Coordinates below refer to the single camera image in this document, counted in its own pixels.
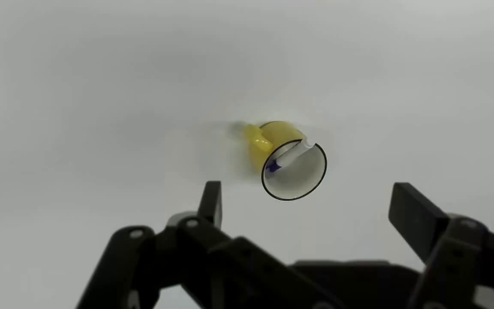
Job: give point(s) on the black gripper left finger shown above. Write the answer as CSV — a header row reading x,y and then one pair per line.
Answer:
x,y
241,263

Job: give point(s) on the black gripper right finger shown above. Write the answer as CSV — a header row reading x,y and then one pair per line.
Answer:
x,y
429,229

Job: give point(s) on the yellow enamel cup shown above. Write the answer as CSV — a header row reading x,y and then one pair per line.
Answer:
x,y
283,157

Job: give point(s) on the white marker with blue cap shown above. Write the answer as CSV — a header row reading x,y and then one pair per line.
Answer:
x,y
285,155

